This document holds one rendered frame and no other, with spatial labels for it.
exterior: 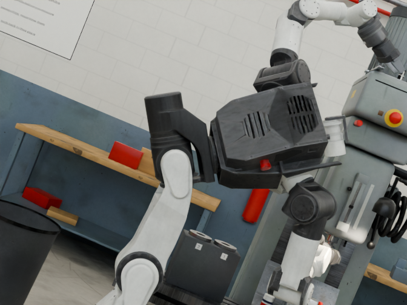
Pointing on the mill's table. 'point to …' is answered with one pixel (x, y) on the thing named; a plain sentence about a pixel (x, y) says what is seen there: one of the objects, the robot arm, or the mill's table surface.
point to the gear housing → (376, 140)
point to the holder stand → (202, 265)
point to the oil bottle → (267, 299)
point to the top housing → (377, 99)
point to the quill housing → (362, 160)
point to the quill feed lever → (373, 233)
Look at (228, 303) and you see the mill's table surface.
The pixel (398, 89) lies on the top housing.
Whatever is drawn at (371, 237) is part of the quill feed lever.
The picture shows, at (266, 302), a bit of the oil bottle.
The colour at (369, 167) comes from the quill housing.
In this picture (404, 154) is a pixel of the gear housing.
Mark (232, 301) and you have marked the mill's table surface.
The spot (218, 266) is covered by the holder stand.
